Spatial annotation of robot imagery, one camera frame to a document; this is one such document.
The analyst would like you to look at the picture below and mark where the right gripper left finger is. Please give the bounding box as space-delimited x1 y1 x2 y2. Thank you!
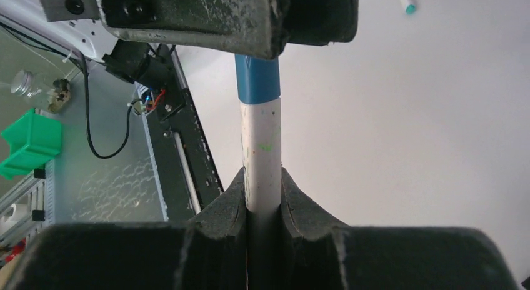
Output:
4 171 247 289

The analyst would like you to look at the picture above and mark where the white pen teal end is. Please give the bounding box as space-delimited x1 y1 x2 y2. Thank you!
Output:
399 0 417 15

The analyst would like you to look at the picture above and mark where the green plastic bin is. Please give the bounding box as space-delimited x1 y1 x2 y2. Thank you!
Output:
1 108 63 179

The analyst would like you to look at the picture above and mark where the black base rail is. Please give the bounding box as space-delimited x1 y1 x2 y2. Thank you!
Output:
147 44 224 222

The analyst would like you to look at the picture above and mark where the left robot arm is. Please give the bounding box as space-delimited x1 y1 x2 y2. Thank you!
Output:
1 0 359 62

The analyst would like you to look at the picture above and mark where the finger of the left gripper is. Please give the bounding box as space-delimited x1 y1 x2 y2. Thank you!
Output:
286 0 359 46
96 0 290 59

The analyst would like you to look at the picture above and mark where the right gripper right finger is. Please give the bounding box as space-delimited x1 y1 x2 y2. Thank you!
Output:
279 170 519 289

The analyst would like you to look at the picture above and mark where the white pen blue end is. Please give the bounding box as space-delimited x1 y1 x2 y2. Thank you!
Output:
241 98 282 216

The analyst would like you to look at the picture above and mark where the small blue pen cap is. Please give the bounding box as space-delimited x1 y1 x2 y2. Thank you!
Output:
235 54 281 105

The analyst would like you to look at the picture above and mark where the left camera black cable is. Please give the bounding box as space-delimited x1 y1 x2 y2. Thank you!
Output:
78 52 144 161

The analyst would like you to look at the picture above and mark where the glass jar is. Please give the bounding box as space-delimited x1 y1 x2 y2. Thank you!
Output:
11 70 71 114

